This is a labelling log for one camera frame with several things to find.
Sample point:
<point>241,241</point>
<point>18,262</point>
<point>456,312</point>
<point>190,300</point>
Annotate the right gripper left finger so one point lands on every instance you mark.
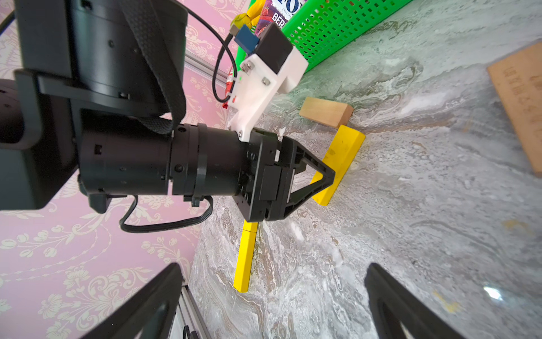
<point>149,313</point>

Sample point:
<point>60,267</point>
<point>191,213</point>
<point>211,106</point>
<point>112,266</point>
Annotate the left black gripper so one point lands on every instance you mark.
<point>199,161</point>

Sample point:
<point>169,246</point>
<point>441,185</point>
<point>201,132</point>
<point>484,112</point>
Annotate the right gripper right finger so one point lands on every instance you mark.
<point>396,311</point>

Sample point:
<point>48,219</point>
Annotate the wooden block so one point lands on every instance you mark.
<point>326,112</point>

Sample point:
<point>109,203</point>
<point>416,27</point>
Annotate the wooden block one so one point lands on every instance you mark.
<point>517,80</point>

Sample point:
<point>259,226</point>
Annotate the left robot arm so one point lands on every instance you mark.
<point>100,96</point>

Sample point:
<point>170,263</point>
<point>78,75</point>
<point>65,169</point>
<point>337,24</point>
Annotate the green plastic basket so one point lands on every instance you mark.
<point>319,28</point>

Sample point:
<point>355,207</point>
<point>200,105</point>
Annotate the purple snack packet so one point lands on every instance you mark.
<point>279,12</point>

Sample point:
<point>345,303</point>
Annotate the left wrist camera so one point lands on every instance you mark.
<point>274,66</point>

